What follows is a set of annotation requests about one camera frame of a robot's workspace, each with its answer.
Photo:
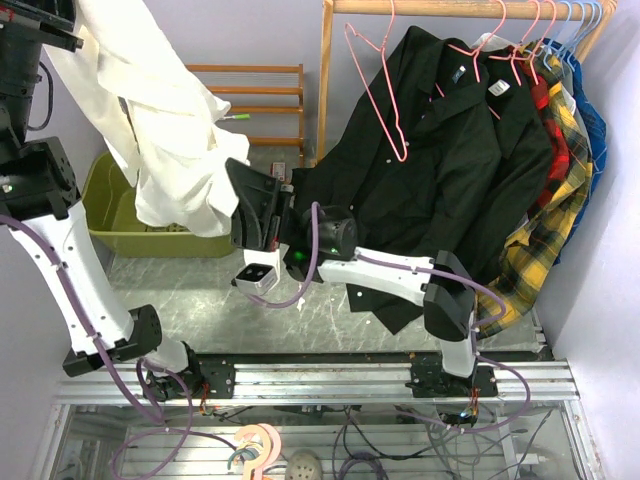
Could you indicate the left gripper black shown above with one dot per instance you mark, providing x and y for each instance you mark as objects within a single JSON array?
[{"x": 40, "y": 20}]

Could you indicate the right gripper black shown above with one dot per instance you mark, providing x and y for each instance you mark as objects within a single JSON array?
[{"x": 256, "y": 222}]

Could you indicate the white shirt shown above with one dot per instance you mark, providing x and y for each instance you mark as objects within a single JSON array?
[{"x": 157, "y": 118}]

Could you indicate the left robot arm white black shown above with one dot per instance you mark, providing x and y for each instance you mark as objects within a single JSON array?
[{"x": 42, "y": 207}]

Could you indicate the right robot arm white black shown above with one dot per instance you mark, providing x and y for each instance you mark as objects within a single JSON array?
[{"x": 285, "y": 252}]

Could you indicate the black shirt front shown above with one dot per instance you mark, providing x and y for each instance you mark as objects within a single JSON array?
[{"x": 417, "y": 157}]

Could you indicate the black shirt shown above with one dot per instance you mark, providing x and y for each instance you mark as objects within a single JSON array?
[
  {"x": 526, "y": 153},
  {"x": 417, "y": 157}
]

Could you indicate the pink hanger of black shirt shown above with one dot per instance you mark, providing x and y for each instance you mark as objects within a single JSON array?
[{"x": 475, "y": 52}]

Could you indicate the black shirt behind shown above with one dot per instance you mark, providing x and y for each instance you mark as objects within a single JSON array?
[{"x": 526, "y": 153}]

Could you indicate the yellow plaid shirt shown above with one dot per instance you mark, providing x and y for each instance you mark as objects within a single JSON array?
[{"x": 533, "y": 249}]

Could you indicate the red plaid shirt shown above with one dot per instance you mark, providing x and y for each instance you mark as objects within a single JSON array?
[{"x": 561, "y": 159}]

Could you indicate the blue shirt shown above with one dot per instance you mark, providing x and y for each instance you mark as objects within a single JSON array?
[{"x": 590, "y": 122}]

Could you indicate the blue hanger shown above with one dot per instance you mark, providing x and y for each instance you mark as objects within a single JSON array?
[
  {"x": 560, "y": 35},
  {"x": 584, "y": 11},
  {"x": 588, "y": 25}
]

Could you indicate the green white marker pen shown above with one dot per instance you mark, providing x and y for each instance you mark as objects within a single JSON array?
[{"x": 237, "y": 117}]

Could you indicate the wooden shoe rack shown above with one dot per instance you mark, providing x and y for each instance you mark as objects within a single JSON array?
[{"x": 261, "y": 90}]

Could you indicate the green plastic laundry basket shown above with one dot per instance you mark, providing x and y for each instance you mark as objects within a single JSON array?
[{"x": 109, "y": 199}]

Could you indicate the grey perforated shoe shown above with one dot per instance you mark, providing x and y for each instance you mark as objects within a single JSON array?
[{"x": 304, "y": 465}]

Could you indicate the peach plastic hangers pile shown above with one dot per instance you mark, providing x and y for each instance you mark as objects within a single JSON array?
[{"x": 259, "y": 447}]

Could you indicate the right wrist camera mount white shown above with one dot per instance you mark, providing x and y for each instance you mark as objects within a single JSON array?
[{"x": 260, "y": 274}]

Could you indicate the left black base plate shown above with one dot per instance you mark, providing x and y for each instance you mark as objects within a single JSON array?
[{"x": 218, "y": 376}]

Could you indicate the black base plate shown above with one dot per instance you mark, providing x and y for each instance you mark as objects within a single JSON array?
[
  {"x": 218, "y": 376},
  {"x": 429, "y": 380}
]

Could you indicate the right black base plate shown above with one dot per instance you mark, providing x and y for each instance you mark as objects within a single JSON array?
[{"x": 429, "y": 380}]

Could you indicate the aluminium rail base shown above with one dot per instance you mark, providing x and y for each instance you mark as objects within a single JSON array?
[{"x": 383, "y": 382}]

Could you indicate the wooden clothes rack frame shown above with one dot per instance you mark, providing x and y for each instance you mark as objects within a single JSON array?
[{"x": 453, "y": 9}]

